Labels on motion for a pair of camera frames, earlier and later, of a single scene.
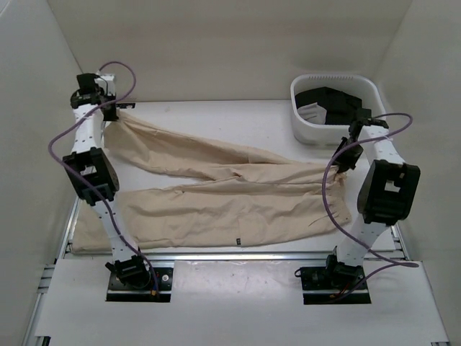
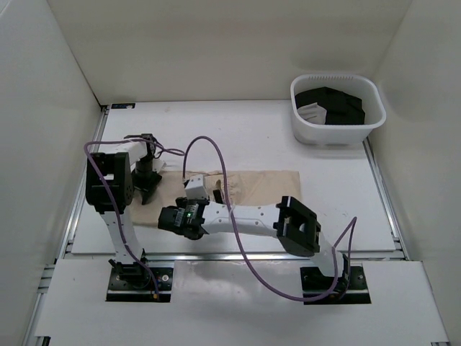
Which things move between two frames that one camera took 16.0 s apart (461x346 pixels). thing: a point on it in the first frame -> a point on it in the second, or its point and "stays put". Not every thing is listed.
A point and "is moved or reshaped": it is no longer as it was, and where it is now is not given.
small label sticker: [124, 105] stays put
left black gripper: [112, 116] -> [148, 186]
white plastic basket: [364, 87] stays put
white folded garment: [313, 113] stays put
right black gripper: [344, 163] -> [181, 202]
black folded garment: [340, 109] stays put
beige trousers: [174, 188] is moved or reshaped
